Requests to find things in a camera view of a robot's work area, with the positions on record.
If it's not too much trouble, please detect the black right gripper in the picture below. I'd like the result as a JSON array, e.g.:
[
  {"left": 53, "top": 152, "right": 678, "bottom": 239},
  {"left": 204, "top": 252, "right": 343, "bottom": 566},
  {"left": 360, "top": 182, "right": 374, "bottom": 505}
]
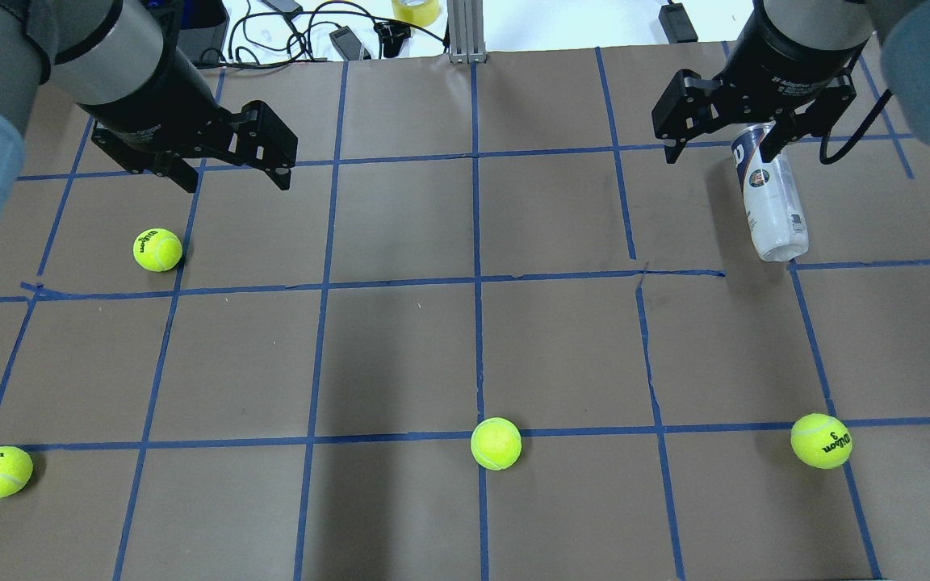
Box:
[{"left": 651, "top": 1, "right": 866, "bottom": 165}]

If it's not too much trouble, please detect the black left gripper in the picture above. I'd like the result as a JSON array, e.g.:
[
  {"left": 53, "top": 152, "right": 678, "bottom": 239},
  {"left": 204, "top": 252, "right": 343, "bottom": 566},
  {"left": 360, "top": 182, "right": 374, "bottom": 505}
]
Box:
[{"left": 78, "top": 47, "right": 299, "bottom": 194}]

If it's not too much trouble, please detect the clear tennis ball can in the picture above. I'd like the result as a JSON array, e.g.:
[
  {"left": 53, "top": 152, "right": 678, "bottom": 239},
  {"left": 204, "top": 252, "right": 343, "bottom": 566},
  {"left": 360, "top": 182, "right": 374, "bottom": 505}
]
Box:
[{"left": 731, "top": 123, "right": 811, "bottom": 262}]

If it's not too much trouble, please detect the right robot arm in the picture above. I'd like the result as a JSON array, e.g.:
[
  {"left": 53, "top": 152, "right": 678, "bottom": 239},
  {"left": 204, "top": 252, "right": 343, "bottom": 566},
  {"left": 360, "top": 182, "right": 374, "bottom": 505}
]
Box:
[{"left": 651, "top": 1, "right": 930, "bottom": 163}]

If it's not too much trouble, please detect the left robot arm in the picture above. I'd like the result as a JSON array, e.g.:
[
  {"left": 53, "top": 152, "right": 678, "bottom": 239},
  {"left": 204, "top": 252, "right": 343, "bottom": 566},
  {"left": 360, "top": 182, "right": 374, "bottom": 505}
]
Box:
[{"left": 0, "top": 1, "right": 298, "bottom": 216}]

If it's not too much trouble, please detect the tennis ball upper left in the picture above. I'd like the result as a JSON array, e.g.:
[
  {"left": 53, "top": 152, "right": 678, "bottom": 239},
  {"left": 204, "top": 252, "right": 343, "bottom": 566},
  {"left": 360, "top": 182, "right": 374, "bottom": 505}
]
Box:
[{"left": 132, "top": 228, "right": 184, "bottom": 273}]

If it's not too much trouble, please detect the tennis ball lower right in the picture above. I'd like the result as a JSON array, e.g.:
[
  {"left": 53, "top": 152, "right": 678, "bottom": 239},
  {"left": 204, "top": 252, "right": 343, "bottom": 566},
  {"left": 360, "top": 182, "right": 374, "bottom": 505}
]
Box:
[{"left": 790, "top": 413, "right": 853, "bottom": 470}]

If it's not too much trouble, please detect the tennis ball centre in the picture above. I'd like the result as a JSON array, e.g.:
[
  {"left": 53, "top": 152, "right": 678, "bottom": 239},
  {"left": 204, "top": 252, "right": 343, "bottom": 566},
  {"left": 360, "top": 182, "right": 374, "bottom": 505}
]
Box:
[{"left": 470, "top": 418, "right": 522, "bottom": 471}]

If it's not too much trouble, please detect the black power adapter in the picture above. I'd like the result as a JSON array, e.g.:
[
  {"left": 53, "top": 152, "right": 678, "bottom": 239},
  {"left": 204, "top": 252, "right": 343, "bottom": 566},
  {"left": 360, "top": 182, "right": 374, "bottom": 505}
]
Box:
[{"left": 658, "top": 1, "right": 700, "bottom": 44}]

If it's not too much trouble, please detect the yellow tape roll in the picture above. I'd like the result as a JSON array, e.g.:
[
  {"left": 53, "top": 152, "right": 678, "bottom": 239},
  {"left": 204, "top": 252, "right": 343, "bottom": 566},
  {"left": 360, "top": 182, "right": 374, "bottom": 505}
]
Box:
[{"left": 391, "top": 0, "right": 442, "bottom": 28}]

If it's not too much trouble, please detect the black cable bundle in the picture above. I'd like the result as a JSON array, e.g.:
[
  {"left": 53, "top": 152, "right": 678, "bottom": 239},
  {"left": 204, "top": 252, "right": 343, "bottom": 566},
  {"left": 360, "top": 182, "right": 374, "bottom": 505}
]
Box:
[{"left": 199, "top": 0, "right": 450, "bottom": 69}]

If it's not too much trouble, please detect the aluminium frame post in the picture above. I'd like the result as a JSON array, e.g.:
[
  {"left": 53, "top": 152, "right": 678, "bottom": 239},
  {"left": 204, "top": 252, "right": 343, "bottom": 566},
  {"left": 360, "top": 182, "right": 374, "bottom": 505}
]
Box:
[{"left": 446, "top": 0, "right": 488, "bottom": 64}]

